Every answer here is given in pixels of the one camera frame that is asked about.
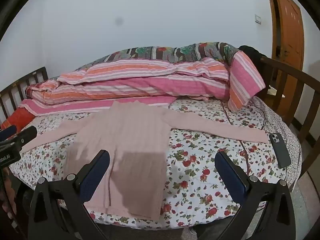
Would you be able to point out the pink knitted sweater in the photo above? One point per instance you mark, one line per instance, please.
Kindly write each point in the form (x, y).
(137, 138)

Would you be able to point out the white wall switch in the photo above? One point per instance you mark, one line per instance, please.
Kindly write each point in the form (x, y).
(257, 19)

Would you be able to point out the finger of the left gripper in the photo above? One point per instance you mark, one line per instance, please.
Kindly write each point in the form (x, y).
(26, 136)
(8, 132)

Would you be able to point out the dark wooden footboard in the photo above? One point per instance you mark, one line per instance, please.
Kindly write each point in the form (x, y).
(283, 93)

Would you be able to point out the dark wooden headboard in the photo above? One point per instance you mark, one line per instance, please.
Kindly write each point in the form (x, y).
(14, 94)

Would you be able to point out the pink orange striped quilt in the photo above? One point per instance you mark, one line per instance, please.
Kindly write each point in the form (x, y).
(154, 82)

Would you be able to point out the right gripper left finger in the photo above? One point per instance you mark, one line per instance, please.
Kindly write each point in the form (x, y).
(57, 208)

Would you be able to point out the black garment on footboard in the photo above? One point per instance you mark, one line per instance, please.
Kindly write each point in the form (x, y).
(252, 53)

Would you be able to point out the orange wooden door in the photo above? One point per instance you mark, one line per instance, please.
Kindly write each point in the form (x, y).
(287, 33)

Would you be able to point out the multicolour patchwork blanket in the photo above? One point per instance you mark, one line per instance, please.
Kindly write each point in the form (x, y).
(218, 51)

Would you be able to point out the red pillow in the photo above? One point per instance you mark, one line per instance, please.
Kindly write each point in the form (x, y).
(20, 118)

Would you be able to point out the floral white bed sheet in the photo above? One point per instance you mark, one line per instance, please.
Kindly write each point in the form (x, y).
(193, 192)

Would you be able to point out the black smartphone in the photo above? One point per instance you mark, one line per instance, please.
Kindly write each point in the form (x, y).
(280, 150)

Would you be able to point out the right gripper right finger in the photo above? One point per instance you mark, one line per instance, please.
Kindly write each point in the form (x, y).
(278, 218)

